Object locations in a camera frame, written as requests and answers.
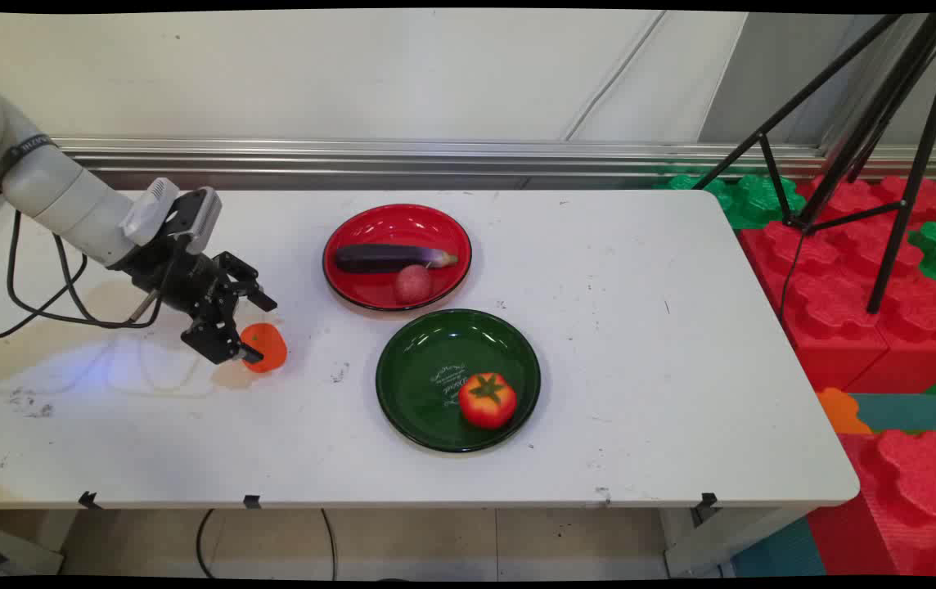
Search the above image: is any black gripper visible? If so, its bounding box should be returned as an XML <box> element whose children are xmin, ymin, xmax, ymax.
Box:
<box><xmin>108</xmin><ymin>239</ymin><xmax>278</xmax><ymax>365</ymax></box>

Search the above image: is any purple toy eggplant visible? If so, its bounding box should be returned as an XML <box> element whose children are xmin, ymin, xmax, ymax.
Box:
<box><xmin>334</xmin><ymin>244</ymin><xmax>460</xmax><ymax>274</ymax></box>

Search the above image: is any orange toy persimmon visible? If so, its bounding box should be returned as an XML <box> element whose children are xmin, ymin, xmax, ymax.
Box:
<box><xmin>239</xmin><ymin>322</ymin><xmax>289</xmax><ymax>374</ymax></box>

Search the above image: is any white finned wrist module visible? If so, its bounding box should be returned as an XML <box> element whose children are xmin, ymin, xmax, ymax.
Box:
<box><xmin>119</xmin><ymin>178</ymin><xmax>181</xmax><ymax>246</ymax></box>

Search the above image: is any pink round toy fruit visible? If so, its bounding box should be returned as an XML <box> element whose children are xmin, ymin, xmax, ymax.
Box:
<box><xmin>394</xmin><ymin>264</ymin><xmax>434</xmax><ymax>305</ymax></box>

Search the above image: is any red plate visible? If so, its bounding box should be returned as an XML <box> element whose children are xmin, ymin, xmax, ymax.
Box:
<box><xmin>322</xmin><ymin>204</ymin><xmax>473</xmax><ymax>312</ymax></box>

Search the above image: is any dark green plate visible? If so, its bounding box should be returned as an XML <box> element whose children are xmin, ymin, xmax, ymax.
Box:
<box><xmin>376</xmin><ymin>308</ymin><xmax>542</xmax><ymax>454</ymax></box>

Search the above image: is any red toy tomato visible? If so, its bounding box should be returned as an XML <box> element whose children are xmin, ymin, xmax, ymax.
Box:
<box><xmin>458</xmin><ymin>372</ymin><xmax>518</xmax><ymax>430</ymax></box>

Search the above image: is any grey metal table foot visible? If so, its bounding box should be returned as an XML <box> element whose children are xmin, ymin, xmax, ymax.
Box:
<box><xmin>0</xmin><ymin>518</ymin><xmax>65</xmax><ymax>578</ymax></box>

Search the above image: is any white table leg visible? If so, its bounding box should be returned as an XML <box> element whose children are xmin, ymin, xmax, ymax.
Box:
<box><xmin>663</xmin><ymin>507</ymin><xmax>814</xmax><ymax>578</ymax></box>

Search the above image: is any orange foam block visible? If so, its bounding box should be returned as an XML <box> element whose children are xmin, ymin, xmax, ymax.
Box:
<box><xmin>815</xmin><ymin>387</ymin><xmax>874</xmax><ymax>435</ymax></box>

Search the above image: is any teal foam mat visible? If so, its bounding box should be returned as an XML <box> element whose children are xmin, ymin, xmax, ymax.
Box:
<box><xmin>848</xmin><ymin>393</ymin><xmax>936</xmax><ymax>434</ymax></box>

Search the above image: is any black tripod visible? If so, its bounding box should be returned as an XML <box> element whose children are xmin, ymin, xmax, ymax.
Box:
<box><xmin>693</xmin><ymin>12</ymin><xmax>936</xmax><ymax>316</ymax></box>

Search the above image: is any large red foam block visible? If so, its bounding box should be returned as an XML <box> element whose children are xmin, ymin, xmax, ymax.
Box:
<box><xmin>806</xmin><ymin>429</ymin><xmax>936</xmax><ymax>578</ymax></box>

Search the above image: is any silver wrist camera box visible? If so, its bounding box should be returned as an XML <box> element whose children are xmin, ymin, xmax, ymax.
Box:
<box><xmin>164</xmin><ymin>187</ymin><xmax>223</xmax><ymax>254</ymax></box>

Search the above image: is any black floor cable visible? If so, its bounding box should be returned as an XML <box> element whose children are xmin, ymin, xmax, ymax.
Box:
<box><xmin>195</xmin><ymin>509</ymin><xmax>220</xmax><ymax>578</ymax></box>
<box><xmin>320</xmin><ymin>509</ymin><xmax>339</xmax><ymax>580</ymax></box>

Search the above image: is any aluminium wall rail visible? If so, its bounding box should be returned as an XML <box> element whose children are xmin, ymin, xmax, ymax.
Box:
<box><xmin>55</xmin><ymin>137</ymin><xmax>936</xmax><ymax>181</ymax></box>

